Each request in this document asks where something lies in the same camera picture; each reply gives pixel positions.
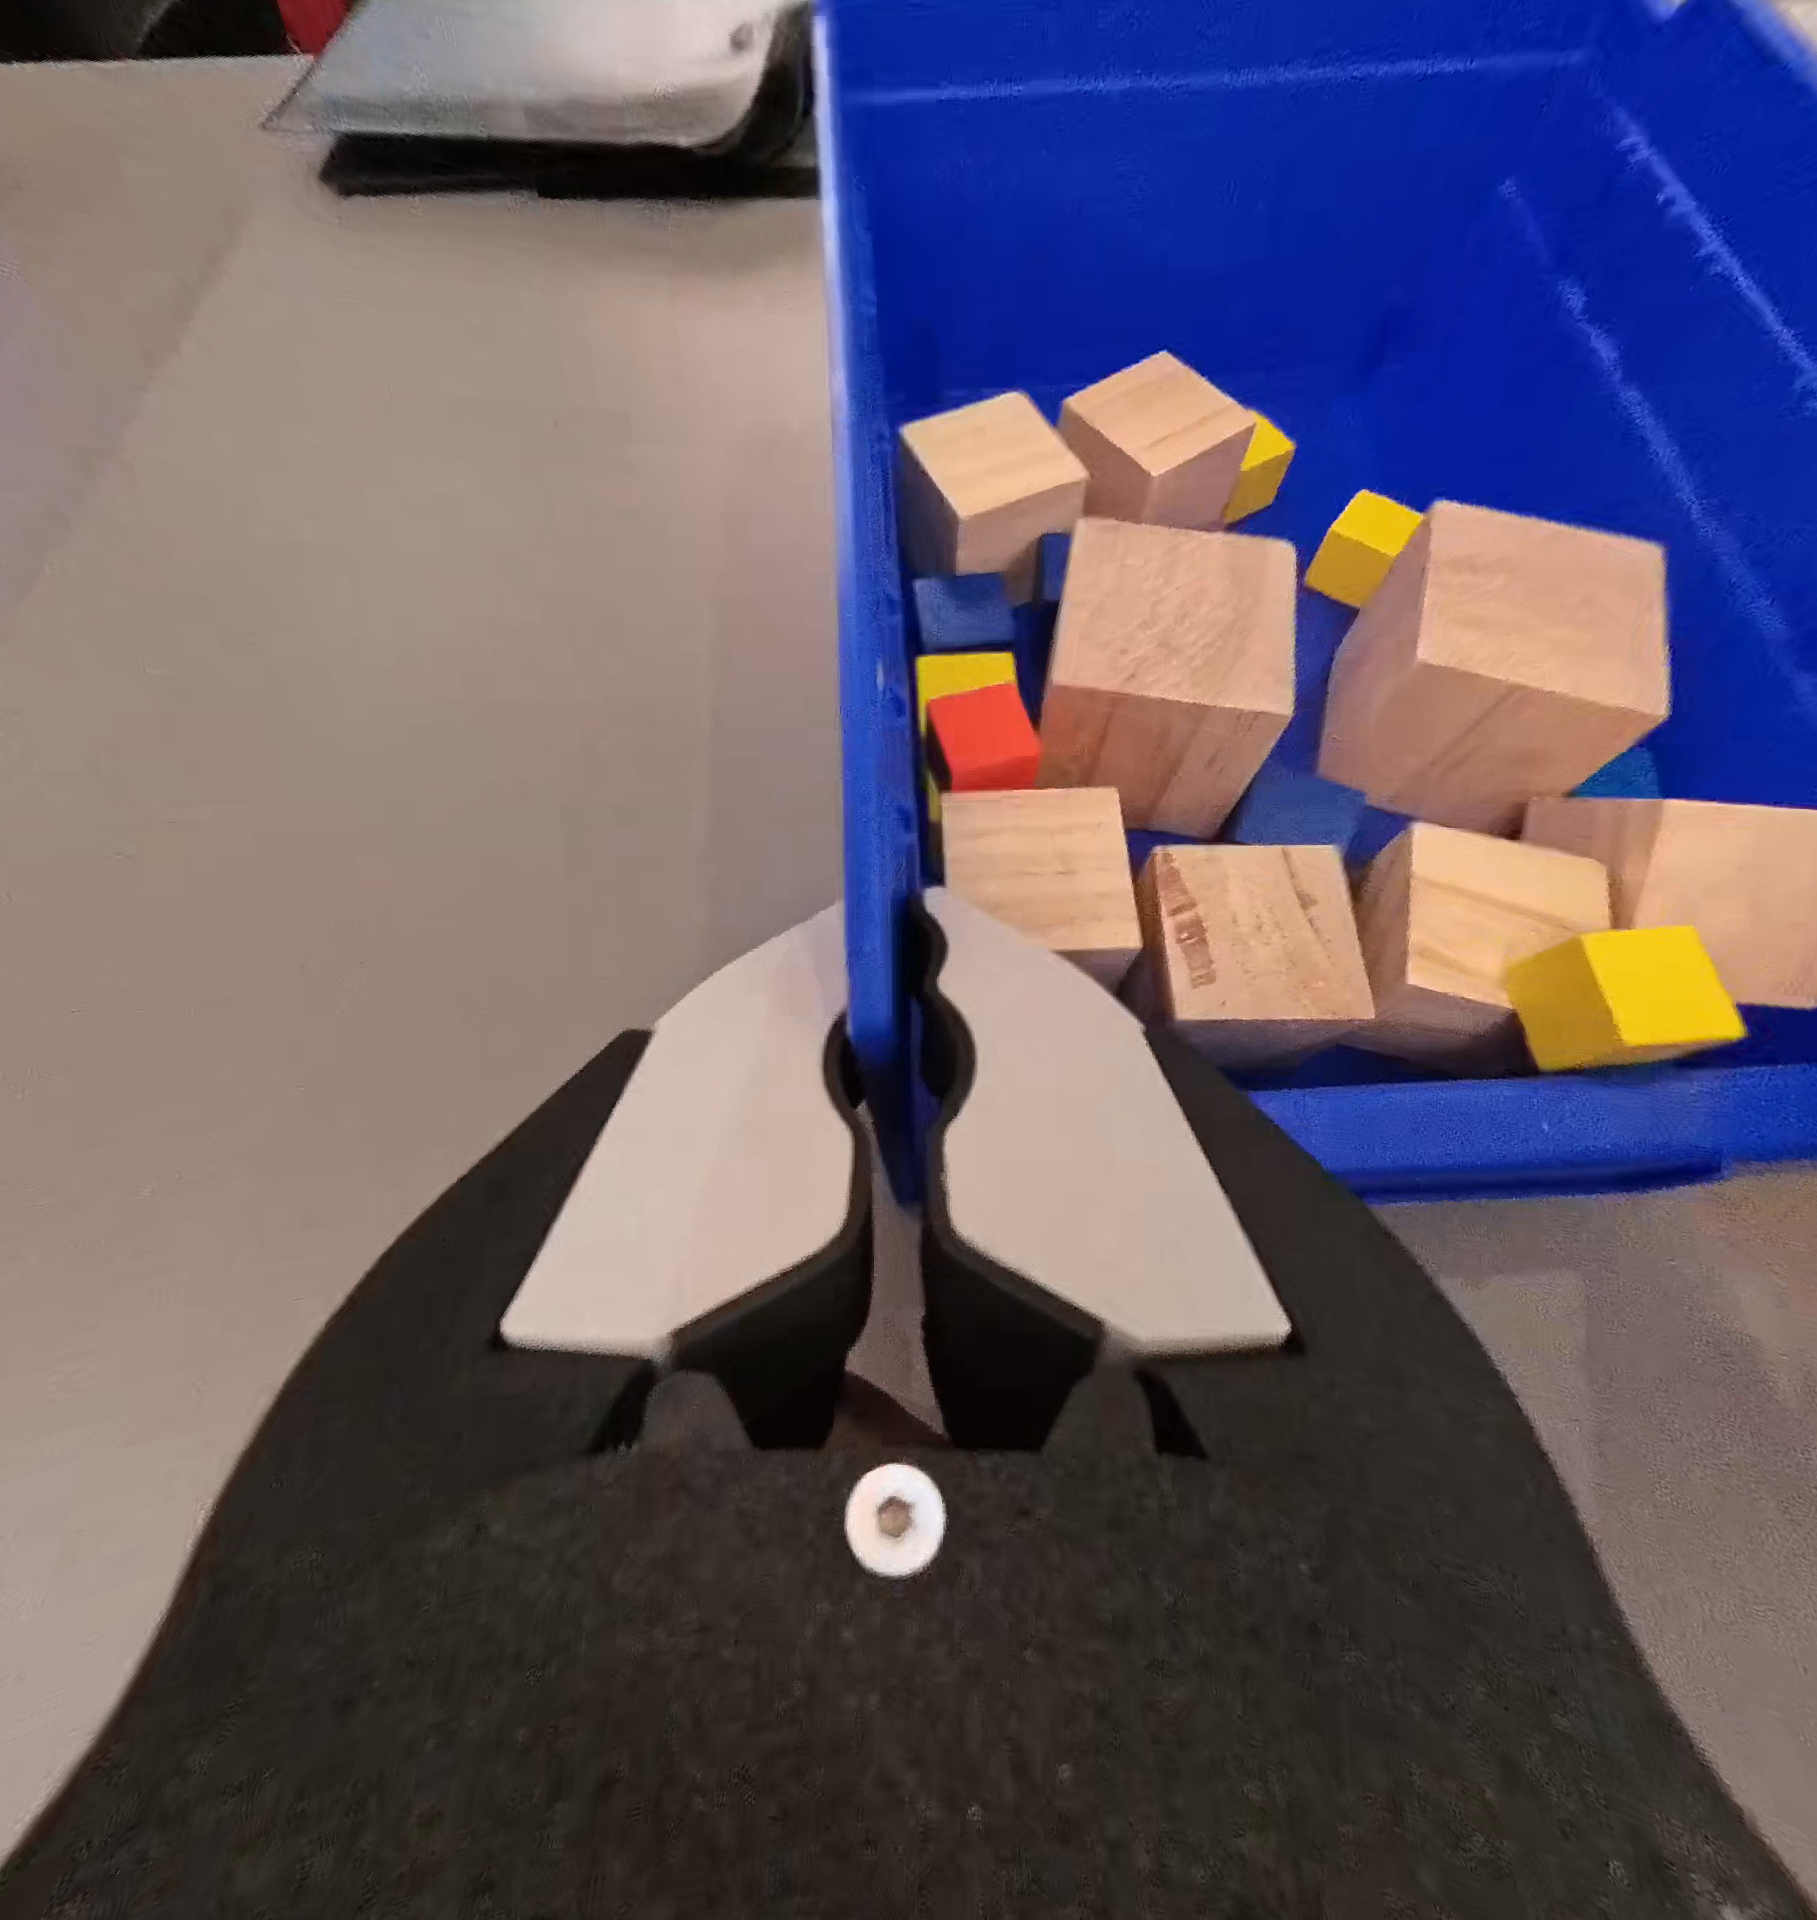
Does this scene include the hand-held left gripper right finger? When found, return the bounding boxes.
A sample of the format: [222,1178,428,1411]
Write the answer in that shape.
[914,886,1296,1449]

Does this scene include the pile of mixed wooden cubes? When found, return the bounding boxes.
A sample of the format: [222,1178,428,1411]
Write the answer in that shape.
[895,351,1817,1076]

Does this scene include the blue plastic box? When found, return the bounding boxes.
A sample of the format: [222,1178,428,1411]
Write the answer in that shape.
[811,0,1817,1207]

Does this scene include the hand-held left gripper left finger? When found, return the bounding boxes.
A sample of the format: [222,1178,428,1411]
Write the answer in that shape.
[499,900,875,1449]

